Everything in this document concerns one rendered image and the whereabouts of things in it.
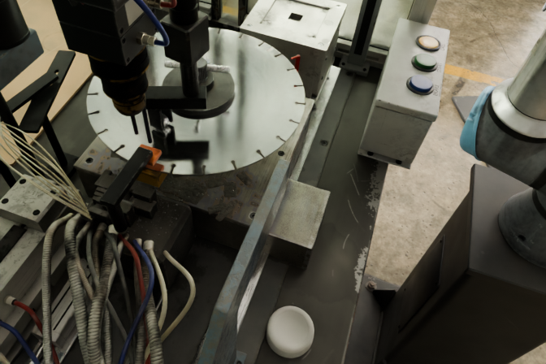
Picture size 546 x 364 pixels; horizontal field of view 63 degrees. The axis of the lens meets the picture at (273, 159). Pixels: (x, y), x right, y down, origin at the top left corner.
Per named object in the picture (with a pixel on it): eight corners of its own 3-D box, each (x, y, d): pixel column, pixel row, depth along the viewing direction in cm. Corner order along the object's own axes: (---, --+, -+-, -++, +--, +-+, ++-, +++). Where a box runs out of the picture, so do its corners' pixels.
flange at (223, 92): (156, 72, 70) (153, 60, 68) (223, 62, 73) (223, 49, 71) (170, 121, 64) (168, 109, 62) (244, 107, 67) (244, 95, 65)
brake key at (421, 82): (409, 80, 84) (412, 71, 82) (430, 86, 83) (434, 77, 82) (405, 93, 81) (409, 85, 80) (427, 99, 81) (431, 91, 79)
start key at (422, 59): (413, 58, 88) (417, 50, 86) (433, 64, 87) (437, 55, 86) (410, 71, 86) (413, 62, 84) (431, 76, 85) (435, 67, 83)
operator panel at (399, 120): (381, 71, 107) (399, 17, 95) (426, 84, 105) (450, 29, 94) (357, 153, 90) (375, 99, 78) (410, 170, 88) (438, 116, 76)
